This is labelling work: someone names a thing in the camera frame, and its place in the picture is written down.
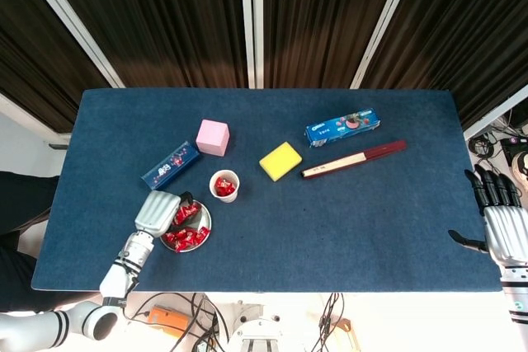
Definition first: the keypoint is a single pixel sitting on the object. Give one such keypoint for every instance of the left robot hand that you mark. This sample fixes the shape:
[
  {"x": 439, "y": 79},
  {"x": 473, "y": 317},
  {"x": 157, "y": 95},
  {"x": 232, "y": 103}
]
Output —
[{"x": 158, "y": 214}]

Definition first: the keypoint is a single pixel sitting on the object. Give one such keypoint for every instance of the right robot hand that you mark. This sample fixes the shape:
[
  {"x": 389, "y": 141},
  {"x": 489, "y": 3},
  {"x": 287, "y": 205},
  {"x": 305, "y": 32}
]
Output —
[{"x": 507, "y": 234}]

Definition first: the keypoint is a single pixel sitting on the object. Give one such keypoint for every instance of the red candy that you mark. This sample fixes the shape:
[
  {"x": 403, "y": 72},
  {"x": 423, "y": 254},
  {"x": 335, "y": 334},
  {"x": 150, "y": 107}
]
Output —
[
  {"x": 191, "y": 209},
  {"x": 181, "y": 247},
  {"x": 223, "y": 183},
  {"x": 169, "y": 238},
  {"x": 203, "y": 233},
  {"x": 180, "y": 236},
  {"x": 220, "y": 191},
  {"x": 230, "y": 190},
  {"x": 182, "y": 216},
  {"x": 191, "y": 236}
]

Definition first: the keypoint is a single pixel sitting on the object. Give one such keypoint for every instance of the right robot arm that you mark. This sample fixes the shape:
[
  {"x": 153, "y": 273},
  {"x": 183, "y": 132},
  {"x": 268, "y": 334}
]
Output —
[{"x": 515, "y": 290}]

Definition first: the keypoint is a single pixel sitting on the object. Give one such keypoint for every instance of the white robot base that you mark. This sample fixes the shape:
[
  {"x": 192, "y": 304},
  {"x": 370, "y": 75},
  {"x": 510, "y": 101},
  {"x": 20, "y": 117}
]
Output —
[{"x": 255, "y": 335}]

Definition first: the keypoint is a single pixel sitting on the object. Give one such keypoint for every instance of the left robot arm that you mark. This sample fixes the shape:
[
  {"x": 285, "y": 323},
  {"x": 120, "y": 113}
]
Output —
[{"x": 138, "y": 249}]

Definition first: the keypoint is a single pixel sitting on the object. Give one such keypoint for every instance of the white paper cup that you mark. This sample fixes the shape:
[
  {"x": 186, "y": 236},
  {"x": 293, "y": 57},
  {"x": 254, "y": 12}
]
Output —
[{"x": 227, "y": 199}]

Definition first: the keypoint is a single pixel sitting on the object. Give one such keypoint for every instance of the metal bowl of red candies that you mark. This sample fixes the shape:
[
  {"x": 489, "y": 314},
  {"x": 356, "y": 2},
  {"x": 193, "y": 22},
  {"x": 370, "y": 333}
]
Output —
[{"x": 202, "y": 216}]

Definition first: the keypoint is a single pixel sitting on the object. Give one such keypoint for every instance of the dark blue long box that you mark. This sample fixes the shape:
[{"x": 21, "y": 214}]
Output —
[{"x": 171, "y": 166}]

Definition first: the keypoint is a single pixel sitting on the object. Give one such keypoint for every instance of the white round device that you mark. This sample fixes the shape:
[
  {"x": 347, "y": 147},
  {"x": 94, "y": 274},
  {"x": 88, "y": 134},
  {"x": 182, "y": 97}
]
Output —
[{"x": 520, "y": 166}]

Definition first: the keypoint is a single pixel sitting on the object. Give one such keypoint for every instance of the black box purple light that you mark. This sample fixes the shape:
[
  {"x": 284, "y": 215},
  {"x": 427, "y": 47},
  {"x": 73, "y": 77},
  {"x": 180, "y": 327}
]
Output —
[{"x": 513, "y": 146}]

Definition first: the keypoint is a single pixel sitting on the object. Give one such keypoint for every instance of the pink cube block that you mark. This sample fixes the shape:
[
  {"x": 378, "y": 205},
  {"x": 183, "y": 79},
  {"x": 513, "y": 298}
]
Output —
[{"x": 212, "y": 137}]

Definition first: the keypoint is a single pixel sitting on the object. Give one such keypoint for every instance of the orange handheld device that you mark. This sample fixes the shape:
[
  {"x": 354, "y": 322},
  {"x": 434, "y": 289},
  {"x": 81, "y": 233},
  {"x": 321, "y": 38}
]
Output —
[{"x": 169, "y": 321}]

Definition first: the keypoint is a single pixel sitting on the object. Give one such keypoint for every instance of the yellow sponge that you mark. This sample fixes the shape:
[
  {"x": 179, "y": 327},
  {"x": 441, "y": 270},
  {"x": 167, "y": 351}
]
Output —
[{"x": 280, "y": 161}]

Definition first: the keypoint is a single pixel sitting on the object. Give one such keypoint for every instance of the blue table cloth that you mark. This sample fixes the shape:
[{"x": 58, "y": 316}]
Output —
[{"x": 330, "y": 224}]

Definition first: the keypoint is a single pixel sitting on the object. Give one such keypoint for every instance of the dark red folded fan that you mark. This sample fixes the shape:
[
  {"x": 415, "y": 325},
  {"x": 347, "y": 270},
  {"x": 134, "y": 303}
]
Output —
[{"x": 350, "y": 160}]

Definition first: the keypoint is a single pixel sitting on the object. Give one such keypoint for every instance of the tan wooden object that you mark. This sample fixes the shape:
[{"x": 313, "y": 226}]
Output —
[{"x": 344, "y": 327}]

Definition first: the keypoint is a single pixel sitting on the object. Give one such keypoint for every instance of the dark brown curtain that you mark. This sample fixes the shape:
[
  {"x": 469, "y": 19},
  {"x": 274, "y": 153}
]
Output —
[
  {"x": 33, "y": 59},
  {"x": 321, "y": 18},
  {"x": 474, "y": 38},
  {"x": 165, "y": 18}
]

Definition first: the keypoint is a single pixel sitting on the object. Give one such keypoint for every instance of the blue Oreo cookie box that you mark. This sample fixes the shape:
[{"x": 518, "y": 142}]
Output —
[{"x": 342, "y": 127}]

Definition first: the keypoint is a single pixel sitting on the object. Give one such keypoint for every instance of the white frame bar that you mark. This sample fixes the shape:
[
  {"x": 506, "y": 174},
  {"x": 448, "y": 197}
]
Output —
[
  {"x": 33, "y": 121},
  {"x": 495, "y": 116}
]

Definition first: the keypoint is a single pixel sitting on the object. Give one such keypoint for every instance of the white double frame post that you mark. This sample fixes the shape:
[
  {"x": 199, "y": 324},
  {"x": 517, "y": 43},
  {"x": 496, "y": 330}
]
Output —
[{"x": 246, "y": 18}]

